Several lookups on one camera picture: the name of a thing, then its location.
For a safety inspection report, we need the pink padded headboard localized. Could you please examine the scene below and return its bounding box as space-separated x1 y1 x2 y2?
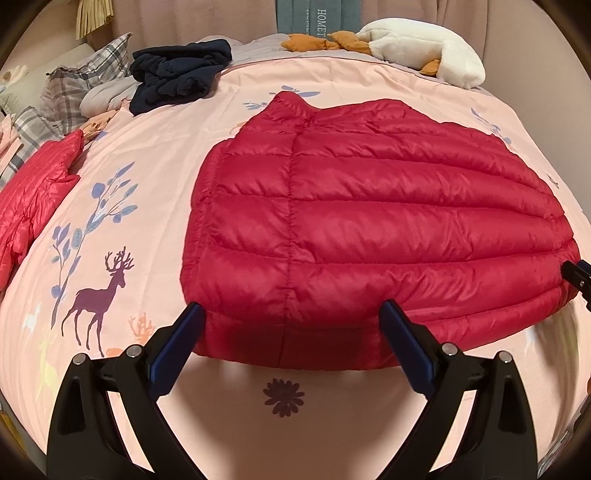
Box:
111 0 522 65

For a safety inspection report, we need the cream pillow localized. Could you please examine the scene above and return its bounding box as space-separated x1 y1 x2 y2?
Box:
0 44 90 114

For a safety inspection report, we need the teal cushion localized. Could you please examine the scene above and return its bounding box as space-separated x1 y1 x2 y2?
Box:
276 0 377 38

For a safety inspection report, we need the grey cloth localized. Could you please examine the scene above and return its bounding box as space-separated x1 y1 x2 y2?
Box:
79 78 137 118

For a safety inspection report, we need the navy blue garment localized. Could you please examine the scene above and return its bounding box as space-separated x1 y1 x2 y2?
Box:
129 39 233 116

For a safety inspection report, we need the dark red down jacket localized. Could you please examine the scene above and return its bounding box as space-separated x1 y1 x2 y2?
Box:
180 91 581 370

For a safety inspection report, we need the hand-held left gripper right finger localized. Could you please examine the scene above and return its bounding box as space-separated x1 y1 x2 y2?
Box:
378 299 539 480

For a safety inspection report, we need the peach cloth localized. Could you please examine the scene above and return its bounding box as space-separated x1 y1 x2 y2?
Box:
79 108 123 141

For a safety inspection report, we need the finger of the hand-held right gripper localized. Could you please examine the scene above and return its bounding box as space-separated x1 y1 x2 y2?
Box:
561 260 591 310

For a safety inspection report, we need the white goose plush toy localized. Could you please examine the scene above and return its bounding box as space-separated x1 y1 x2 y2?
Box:
281 17 486 89

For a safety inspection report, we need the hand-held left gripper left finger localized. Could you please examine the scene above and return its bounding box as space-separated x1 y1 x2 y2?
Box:
46 301 206 480

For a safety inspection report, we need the yellow fringed cloth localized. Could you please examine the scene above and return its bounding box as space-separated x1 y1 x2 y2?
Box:
76 0 114 38

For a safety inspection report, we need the grey bed sheet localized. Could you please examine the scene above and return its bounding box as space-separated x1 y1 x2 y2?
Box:
226 33 485 88

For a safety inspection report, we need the pink printed blanket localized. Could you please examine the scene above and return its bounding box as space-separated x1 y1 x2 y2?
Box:
0 44 591 480

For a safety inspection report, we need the light red down jacket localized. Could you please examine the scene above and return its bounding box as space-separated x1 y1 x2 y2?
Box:
0 129 86 289

